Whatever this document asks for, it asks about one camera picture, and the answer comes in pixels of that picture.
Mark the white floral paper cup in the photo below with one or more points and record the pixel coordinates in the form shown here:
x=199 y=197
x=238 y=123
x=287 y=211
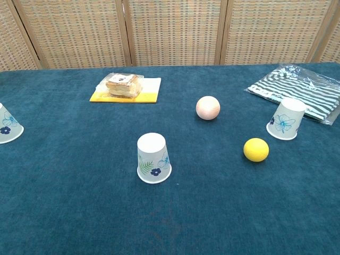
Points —
x=288 y=117
x=9 y=125
x=152 y=162

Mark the yellow ball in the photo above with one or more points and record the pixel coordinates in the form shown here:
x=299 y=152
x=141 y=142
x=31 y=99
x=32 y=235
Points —
x=256 y=149

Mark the yellow white card board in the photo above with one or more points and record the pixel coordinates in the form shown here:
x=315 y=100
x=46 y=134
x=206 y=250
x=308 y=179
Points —
x=151 y=91

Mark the woven wooden folding screen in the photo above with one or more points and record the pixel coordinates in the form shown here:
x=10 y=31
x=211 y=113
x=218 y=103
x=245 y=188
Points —
x=170 y=32

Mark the striped cloth in plastic bag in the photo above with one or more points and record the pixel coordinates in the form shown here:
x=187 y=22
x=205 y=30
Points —
x=300 y=87

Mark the blue table mat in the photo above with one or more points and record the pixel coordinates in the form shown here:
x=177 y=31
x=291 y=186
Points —
x=79 y=207

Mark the white ball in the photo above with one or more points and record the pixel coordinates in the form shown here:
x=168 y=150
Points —
x=208 y=108

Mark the packaged bread slices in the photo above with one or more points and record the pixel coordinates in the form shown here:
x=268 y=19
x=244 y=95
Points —
x=123 y=86

